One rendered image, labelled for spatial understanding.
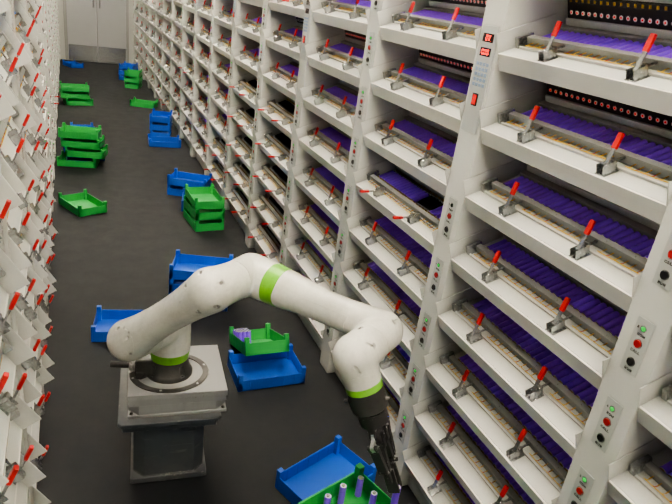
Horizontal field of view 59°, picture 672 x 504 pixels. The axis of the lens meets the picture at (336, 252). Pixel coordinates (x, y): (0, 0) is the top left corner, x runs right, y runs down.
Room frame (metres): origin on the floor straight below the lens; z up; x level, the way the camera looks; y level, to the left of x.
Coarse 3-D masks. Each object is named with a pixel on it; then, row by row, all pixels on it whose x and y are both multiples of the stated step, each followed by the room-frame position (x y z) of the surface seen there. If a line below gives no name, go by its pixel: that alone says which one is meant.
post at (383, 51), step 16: (384, 0) 2.27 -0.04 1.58; (400, 0) 2.30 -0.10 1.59; (368, 32) 2.34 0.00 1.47; (384, 48) 2.28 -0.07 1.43; (400, 48) 2.31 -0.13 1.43; (368, 80) 2.29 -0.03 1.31; (368, 96) 2.27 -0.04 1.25; (368, 112) 2.27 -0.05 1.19; (384, 112) 2.30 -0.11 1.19; (352, 144) 2.34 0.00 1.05; (368, 160) 2.29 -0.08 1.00; (384, 160) 2.32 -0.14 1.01; (352, 176) 2.30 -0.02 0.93; (352, 192) 2.28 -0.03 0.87; (352, 208) 2.27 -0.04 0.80; (368, 208) 2.30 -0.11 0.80; (352, 240) 2.28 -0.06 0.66; (336, 256) 2.34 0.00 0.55; (352, 256) 2.28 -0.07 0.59; (336, 336) 2.28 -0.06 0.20
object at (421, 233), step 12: (372, 168) 2.29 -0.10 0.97; (384, 168) 2.32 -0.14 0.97; (360, 180) 2.27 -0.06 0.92; (408, 180) 2.21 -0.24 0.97; (372, 192) 2.17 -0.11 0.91; (372, 204) 2.15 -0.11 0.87; (384, 204) 2.05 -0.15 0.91; (396, 204) 2.04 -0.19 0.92; (420, 204) 2.01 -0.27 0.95; (408, 228) 1.88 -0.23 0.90; (420, 228) 1.84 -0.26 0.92; (432, 228) 1.83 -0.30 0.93; (420, 240) 1.81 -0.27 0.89; (432, 240) 1.76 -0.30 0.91; (432, 252) 1.75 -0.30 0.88
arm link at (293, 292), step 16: (288, 272) 1.45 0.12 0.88; (288, 288) 1.41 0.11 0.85; (304, 288) 1.40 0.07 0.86; (320, 288) 1.41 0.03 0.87; (288, 304) 1.39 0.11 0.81; (304, 304) 1.37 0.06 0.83; (320, 304) 1.36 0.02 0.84; (336, 304) 1.35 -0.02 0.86; (352, 304) 1.34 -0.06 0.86; (320, 320) 1.35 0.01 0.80; (336, 320) 1.32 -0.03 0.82; (352, 320) 1.31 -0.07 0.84; (368, 320) 1.28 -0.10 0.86; (384, 320) 1.28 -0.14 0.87; (400, 320) 1.32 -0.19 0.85; (384, 336) 1.24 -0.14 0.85; (400, 336) 1.28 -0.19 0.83
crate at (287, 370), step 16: (288, 352) 2.33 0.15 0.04; (240, 368) 2.21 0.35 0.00; (256, 368) 2.22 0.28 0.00; (272, 368) 2.24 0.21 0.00; (288, 368) 2.26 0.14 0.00; (304, 368) 2.17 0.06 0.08; (240, 384) 2.05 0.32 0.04; (256, 384) 2.08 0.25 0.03; (272, 384) 2.11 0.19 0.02; (288, 384) 2.14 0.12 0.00
